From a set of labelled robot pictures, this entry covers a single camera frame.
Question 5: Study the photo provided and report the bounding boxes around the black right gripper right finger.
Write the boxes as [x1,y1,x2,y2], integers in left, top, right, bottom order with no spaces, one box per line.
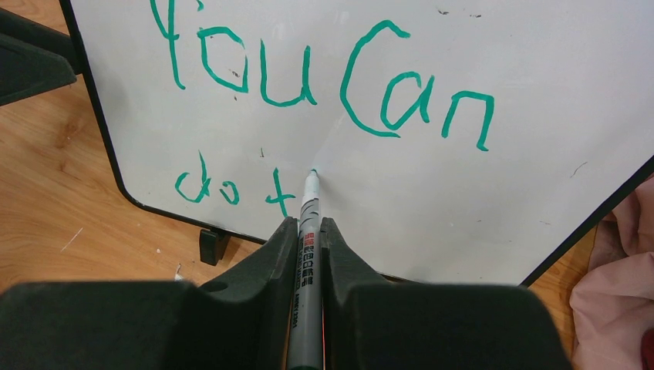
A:
[319,217,571,369]

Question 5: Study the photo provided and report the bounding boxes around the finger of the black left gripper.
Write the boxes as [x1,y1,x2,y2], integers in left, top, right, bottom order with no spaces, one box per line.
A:
[1,8,82,74]
[1,35,76,106]

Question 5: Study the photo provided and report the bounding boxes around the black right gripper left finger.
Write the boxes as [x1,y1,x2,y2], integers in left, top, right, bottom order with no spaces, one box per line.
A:
[1,217,298,369]

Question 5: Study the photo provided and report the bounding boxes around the white whiteboard marker pen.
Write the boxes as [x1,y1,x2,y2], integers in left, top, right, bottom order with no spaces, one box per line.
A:
[287,169,324,369]

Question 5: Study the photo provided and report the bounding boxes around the white whiteboard black frame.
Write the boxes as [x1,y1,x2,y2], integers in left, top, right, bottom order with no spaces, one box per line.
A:
[61,1,653,284]

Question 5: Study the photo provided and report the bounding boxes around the pink garment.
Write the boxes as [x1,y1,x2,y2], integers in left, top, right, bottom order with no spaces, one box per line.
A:
[569,177,653,369]

